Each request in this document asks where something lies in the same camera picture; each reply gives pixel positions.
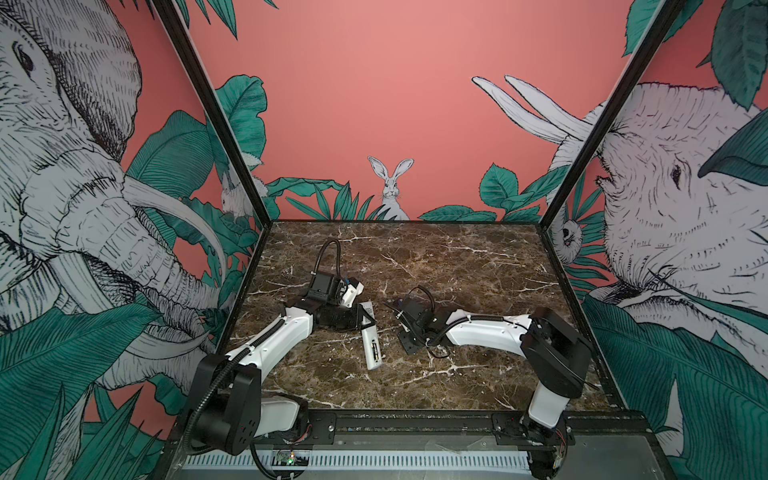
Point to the white vented cable duct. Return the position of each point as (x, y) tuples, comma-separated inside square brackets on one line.
[(382, 460)]

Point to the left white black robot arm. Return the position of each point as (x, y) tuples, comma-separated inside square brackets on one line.
[(225, 410)]

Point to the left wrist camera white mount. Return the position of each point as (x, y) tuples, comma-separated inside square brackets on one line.
[(349, 290)]

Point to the left black frame post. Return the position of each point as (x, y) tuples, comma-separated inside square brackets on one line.
[(171, 20)]

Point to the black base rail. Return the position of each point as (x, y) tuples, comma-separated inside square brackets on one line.
[(328, 427)]

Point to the black frame post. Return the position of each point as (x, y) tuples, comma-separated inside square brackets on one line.
[(171, 20), (652, 38)]

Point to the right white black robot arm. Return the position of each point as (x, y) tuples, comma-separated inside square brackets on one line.
[(558, 353)]

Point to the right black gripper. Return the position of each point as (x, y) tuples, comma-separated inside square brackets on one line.
[(402, 337)]

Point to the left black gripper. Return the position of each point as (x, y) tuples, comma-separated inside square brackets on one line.
[(355, 320)]

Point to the right black frame post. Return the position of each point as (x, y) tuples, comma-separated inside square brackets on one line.
[(652, 38)]

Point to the white remote control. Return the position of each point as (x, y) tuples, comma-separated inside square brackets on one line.
[(371, 344)]

